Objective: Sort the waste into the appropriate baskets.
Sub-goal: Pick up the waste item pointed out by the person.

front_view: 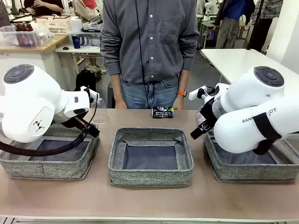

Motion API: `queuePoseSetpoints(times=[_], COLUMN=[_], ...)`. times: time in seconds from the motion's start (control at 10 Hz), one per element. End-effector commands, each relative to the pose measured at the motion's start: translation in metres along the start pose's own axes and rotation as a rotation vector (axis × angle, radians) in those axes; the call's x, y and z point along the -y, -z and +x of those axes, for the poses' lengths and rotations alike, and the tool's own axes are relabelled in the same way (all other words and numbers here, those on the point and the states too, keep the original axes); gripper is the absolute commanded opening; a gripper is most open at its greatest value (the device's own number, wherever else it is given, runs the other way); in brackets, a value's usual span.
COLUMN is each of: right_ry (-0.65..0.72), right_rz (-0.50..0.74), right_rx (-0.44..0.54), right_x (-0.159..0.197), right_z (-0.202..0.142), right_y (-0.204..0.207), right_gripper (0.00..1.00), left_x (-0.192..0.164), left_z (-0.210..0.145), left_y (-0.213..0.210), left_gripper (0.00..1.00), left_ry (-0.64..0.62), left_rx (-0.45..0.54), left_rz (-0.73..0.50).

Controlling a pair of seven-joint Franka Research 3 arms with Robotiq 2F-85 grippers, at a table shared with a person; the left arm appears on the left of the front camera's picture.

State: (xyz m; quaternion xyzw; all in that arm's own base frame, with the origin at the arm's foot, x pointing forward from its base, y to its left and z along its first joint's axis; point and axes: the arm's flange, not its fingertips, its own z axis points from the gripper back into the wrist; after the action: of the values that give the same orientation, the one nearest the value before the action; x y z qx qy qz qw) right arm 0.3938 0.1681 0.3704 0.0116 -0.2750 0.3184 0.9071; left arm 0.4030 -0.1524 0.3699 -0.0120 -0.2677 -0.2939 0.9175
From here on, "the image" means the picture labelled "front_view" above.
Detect person's left hand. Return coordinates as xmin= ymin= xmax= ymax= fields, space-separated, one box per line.
xmin=174 ymin=95 xmax=185 ymax=111

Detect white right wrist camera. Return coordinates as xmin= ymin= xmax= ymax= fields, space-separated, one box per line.
xmin=188 ymin=85 xmax=215 ymax=101

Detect white desk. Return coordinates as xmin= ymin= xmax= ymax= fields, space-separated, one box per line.
xmin=54 ymin=43 xmax=101 ymax=77

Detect person in grey shirt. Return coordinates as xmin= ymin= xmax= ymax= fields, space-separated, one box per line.
xmin=100 ymin=0 xmax=199 ymax=110

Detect thin black neck cord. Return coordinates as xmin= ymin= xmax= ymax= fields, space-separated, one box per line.
xmin=136 ymin=0 xmax=145 ymax=84

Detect person in beige jacket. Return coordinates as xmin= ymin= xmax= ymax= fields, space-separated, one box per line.
xmin=74 ymin=0 xmax=103 ymax=21

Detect wooden top table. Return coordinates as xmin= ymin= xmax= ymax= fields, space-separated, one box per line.
xmin=0 ymin=34 xmax=71 ymax=54

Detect person in blue jacket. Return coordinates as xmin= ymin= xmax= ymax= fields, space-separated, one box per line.
xmin=214 ymin=0 xmax=256 ymax=49

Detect white slatted crate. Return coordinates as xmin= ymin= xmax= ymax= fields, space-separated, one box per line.
xmin=36 ymin=15 xmax=72 ymax=36

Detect clear plastic water bottle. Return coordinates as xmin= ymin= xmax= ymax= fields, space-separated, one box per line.
xmin=196 ymin=108 xmax=207 ymax=128

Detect person's right hand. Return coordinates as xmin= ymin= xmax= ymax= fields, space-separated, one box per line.
xmin=114 ymin=97 xmax=128 ymax=109

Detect person's left forearm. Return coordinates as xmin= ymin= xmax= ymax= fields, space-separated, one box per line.
xmin=178 ymin=69 xmax=190 ymax=93

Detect grey fabric basket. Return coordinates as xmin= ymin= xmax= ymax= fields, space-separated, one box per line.
xmin=107 ymin=127 xmax=195 ymax=187
xmin=202 ymin=130 xmax=299 ymax=183
xmin=0 ymin=122 xmax=101 ymax=181

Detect blue bottle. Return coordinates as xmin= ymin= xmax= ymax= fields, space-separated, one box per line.
xmin=71 ymin=34 xmax=82 ymax=49

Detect white cylinder container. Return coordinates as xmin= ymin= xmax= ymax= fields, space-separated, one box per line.
xmin=70 ymin=18 xmax=83 ymax=33

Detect striped container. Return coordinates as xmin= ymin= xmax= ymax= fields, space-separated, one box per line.
xmin=78 ymin=35 xmax=94 ymax=46

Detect person in plaid shirt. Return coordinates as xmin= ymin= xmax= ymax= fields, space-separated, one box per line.
xmin=247 ymin=0 xmax=285 ymax=53

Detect crushed black soda can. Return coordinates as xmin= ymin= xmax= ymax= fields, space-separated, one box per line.
xmin=151 ymin=106 xmax=175 ymax=119

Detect person's right forearm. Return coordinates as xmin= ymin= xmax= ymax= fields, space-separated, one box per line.
xmin=109 ymin=72 xmax=124 ymax=100

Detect clear plastic storage box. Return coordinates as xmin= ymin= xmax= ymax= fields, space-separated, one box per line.
xmin=0 ymin=25 xmax=56 ymax=49

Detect shoes on floor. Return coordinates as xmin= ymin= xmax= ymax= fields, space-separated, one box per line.
xmin=83 ymin=64 xmax=107 ymax=76

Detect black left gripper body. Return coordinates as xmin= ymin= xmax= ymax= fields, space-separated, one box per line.
xmin=73 ymin=115 xmax=91 ymax=131

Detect black backpack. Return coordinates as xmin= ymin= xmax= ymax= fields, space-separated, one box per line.
xmin=75 ymin=69 xmax=97 ymax=93

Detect person in black shirt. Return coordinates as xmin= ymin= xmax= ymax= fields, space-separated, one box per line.
xmin=23 ymin=0 xmax=65 ymax=17

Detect white and black device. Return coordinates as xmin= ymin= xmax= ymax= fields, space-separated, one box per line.
xmin=81 ymin=16 xmax=103 ymax=33

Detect clear plastic cup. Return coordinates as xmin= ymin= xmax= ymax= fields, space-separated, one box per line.
xmin=90 ymin=98 xmax=111 ymax=126

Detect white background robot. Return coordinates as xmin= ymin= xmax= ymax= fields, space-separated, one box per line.
xmin=202 ymin=0 xmax=220 ymax=15

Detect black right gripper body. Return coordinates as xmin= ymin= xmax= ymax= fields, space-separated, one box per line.
xmin=198 ymin=97 xmax=221 ymax=128

